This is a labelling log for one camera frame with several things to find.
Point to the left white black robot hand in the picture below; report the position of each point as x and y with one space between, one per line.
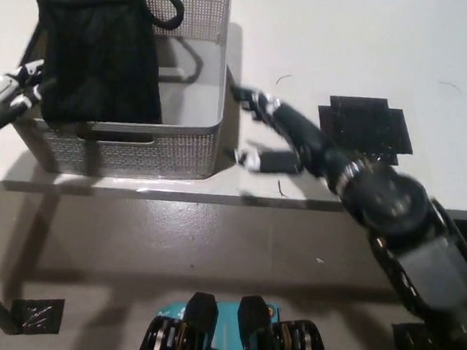
1 94

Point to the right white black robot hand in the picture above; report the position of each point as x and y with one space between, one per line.
300 129

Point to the dark green lunch bag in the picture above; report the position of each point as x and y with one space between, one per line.
100 58

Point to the thin curved black thread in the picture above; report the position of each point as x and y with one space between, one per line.
451 85
284 77

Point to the short black thread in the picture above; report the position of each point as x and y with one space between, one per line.
281 191

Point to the black tape patch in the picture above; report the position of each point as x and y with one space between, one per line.
366 126

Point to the grey perforated plastic basket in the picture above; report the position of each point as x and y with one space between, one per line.
177 153

